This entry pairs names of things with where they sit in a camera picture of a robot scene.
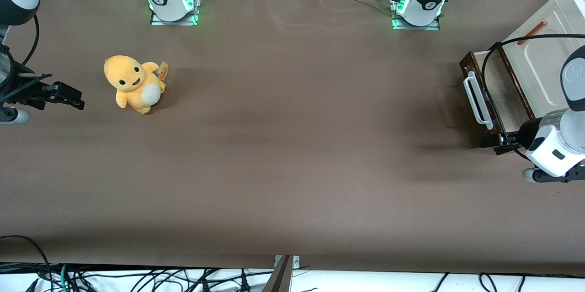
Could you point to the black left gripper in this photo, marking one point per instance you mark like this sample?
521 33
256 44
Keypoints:
524 138

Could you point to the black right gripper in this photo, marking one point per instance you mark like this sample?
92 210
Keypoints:
20 87

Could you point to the dark wooden drawer cabinet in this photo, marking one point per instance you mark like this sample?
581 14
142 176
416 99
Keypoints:
505 150

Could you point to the yellow plush toy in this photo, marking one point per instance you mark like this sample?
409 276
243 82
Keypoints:
132 82

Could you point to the orange bar on plastic box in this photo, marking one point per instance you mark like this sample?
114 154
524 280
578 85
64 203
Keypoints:
532 33

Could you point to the large table cover sheet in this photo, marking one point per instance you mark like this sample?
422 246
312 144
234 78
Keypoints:
292 146

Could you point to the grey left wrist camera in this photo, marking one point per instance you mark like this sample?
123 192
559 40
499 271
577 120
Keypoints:
530 175

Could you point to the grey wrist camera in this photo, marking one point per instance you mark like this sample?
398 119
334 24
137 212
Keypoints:
530 175
16 116

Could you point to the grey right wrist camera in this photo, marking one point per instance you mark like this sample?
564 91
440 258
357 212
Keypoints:
16 116

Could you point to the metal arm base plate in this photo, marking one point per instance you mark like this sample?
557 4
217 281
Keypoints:
173 23
418 28

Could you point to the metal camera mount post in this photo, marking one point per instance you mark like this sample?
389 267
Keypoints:
283 278

